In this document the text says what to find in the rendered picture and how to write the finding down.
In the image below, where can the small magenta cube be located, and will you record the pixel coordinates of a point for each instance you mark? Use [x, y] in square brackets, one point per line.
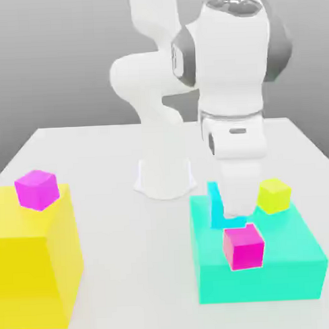
[37, 190]

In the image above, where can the small hot pink cube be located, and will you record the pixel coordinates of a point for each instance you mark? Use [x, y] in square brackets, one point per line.
[246, 251]

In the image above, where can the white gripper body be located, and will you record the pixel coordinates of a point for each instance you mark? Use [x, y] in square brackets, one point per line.
[239, 182]

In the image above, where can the small cyan cube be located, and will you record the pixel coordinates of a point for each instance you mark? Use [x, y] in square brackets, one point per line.
[215, 205]

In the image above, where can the small yellow-green cube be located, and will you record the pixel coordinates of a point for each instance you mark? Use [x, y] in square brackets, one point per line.
[273, 196]

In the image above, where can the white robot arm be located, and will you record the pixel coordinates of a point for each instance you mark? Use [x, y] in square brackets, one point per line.
[230, 70]

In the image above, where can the large turquoise box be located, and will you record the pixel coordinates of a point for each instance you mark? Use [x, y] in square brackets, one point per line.
[266, 281]

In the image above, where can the large yellow box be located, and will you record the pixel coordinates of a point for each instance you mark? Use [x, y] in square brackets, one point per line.
[26, 281]

